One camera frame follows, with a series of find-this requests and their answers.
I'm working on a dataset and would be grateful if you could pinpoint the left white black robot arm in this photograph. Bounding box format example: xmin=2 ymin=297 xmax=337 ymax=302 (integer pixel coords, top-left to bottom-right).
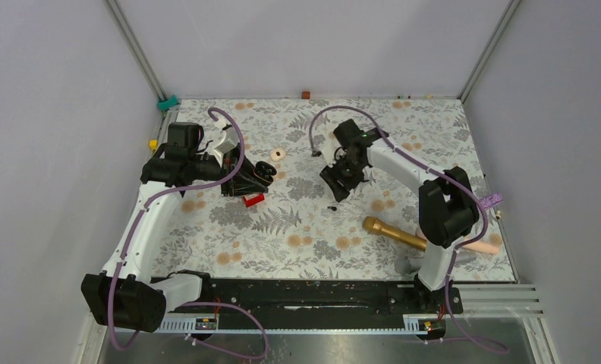
xmin=80 ymin=123 xmax=277 ymax=332

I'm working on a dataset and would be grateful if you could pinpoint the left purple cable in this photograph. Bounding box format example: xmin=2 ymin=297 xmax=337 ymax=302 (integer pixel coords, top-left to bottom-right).
xmin=106 ymin=106 xmax=270 ymax=360

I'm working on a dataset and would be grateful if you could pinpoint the pink earbud charging case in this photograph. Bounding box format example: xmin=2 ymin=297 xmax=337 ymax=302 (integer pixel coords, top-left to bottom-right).
xmin=270 ymin=148 xmax=287 ymax=162

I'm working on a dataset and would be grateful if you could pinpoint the gold microphone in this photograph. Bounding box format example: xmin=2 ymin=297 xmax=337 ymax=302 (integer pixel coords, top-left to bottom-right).
xmin=363 ymin=216 xmax=427 ymax=251

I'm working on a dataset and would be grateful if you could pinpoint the purple glitter microphone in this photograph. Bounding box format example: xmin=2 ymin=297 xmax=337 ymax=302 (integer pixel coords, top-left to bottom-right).
xmin=480 ymin=193 xmax=504 ymax=210

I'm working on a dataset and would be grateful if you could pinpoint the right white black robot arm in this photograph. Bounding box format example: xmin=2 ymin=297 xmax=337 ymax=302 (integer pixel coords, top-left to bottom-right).
xmin=319 ymin=119 xmax=480 ymax=312

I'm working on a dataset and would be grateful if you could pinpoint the red box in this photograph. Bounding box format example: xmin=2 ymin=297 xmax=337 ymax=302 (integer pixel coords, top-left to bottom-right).
xmin=242 ymin=193 xmax=265 ymax=208

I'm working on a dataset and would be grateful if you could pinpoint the black earbud case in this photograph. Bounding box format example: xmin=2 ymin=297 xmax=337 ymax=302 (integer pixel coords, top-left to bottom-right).
xmin=253 ymin=161 xmax=278 ymax=184

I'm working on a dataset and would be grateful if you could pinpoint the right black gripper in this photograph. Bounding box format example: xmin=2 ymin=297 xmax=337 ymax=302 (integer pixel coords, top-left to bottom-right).
xmin=319 ymin=155 xmax=366 ymax=204

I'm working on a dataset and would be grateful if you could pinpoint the teal block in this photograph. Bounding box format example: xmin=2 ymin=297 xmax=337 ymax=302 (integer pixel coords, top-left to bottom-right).
xmin=157 ymin=95 xmax=179 ymax=111

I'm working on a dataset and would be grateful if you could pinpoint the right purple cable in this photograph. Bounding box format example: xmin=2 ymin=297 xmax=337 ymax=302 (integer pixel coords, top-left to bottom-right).
xmin=307 ymin=105 xmax=510 ymax=355

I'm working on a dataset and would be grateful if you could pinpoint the floral table mat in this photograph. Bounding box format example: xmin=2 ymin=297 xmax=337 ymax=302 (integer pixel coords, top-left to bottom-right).
xmin=151 ymin=99 xmax=489 ymax=280

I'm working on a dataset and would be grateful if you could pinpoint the grey microphone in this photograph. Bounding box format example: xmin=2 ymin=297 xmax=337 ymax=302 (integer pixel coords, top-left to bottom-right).
xmin=394 ymin=252 xmax=477 ymax=276

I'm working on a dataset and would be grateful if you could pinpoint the purple cable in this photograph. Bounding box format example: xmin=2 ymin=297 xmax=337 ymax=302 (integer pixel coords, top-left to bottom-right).
xmin=106 ymin=106 xmax=270 ymax=360
xmin=307 ymin=105 xmax=510 ymax=355

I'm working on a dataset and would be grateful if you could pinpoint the pink microphone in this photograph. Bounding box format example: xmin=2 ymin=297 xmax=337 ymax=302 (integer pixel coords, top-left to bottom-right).
xmin=416 ymin=228 xmax=502 ymax=256

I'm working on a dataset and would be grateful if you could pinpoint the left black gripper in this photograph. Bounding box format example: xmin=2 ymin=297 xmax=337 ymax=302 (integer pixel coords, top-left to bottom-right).
xmin=190 ymin=143 xmax=269 ymax=196

